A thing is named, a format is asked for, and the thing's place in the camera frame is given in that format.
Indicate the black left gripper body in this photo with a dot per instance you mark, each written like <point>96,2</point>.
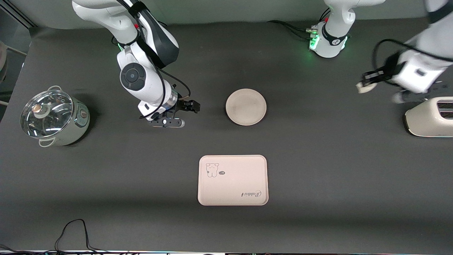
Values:
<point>388,69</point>

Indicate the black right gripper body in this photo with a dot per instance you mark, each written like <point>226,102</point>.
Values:
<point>181,105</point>

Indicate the small white bun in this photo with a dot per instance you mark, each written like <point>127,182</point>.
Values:
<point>366,88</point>

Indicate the round beige plate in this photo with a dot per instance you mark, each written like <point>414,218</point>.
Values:
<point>246,107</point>

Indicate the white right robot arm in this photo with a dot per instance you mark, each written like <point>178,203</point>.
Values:
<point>141,85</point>

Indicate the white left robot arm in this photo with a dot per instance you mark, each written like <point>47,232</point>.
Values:
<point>336,17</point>

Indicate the beige rectangular rabbit tray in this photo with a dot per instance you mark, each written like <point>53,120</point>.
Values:
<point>233,184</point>

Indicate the cream white toaster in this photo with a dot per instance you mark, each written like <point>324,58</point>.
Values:
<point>424,120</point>

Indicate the pale green electric pot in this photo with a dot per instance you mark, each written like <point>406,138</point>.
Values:
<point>76,127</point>

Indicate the glass pot lid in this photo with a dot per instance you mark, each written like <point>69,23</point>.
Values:
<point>46,115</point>

